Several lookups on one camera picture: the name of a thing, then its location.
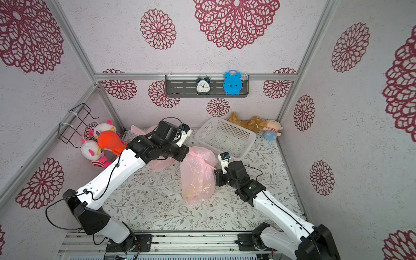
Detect black wire wall rack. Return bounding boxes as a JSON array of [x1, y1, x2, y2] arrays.
[[57, 103, 99, 149]]

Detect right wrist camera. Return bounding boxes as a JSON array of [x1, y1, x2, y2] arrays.
[[218, 152, 230, 174]]

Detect small doll blue outfit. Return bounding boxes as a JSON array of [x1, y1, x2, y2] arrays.
[[263, 120, 283, 141]]

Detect orange plush dinosaur toy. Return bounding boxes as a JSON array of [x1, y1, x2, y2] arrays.
[[97, 131, 127, 156]]

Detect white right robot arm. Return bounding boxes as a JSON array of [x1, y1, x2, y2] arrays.
[[214, 159, 341, 260]]

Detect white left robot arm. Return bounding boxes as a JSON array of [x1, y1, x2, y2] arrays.
[[63, 120, 191, 252]]

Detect white pink striped plush toy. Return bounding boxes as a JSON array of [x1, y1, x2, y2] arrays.
[[81, 140, 111, 168]]

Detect pink plastic bag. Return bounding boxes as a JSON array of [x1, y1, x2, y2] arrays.
[[180, 146, 218, 205], [131, 125, 175, 172]]

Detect white plush toy yellow glasses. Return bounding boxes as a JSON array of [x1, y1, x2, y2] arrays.
[[84, 120, 117, 140]]

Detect brown plush teddy bear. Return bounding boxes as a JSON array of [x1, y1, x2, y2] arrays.
[[229, 112, 267, 133]]

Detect dark green alarm clock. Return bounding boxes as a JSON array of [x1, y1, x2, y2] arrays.
[[196, 77, 211, 95]]

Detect blue alarm clock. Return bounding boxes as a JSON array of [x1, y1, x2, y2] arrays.
[[223, 70, 243, 95]]

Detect grey wall shelf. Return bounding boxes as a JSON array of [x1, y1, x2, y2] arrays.
[[165, 75, 250, 98]]

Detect white plastic lattice basket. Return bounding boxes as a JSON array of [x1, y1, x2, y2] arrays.
[[195, 118, 257, 160]]

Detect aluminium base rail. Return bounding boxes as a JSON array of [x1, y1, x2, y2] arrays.
[[55, 231, 287, 260]]

